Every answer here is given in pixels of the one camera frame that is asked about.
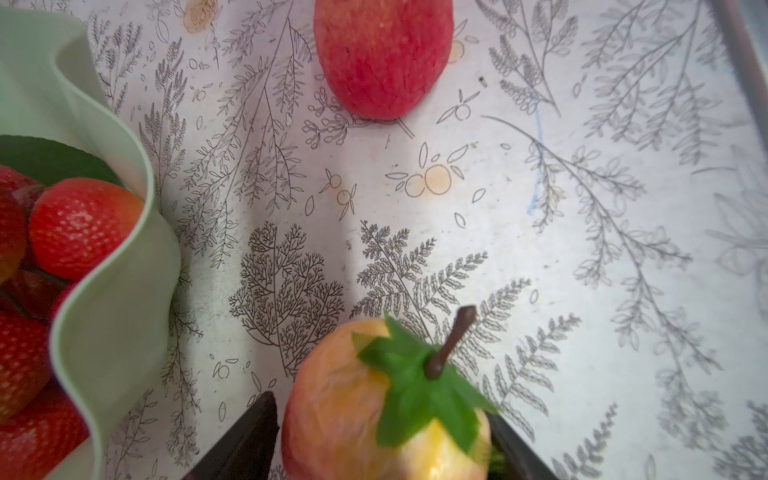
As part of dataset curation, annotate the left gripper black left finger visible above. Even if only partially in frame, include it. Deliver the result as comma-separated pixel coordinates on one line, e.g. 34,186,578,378
183,391,279,480

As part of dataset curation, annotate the light green scalloped fruit bowl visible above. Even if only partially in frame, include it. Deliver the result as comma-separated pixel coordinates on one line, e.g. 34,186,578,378
1,7,181,479

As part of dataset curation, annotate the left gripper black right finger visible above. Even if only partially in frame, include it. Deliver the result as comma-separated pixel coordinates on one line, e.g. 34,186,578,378
487,414,558,480

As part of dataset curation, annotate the yellow red apple with leaf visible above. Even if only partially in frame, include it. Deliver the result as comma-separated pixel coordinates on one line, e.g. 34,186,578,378
281,306,497,480

